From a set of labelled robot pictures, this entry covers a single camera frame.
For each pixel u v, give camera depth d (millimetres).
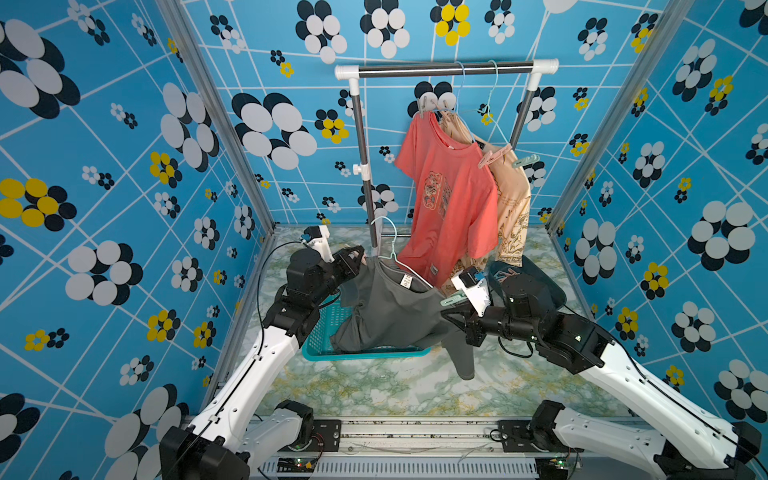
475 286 547
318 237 650
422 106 785
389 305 737
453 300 600
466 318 578
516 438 726
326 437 734
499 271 1048
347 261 628
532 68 603
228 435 389
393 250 1120
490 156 605
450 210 774
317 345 845
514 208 667
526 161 591
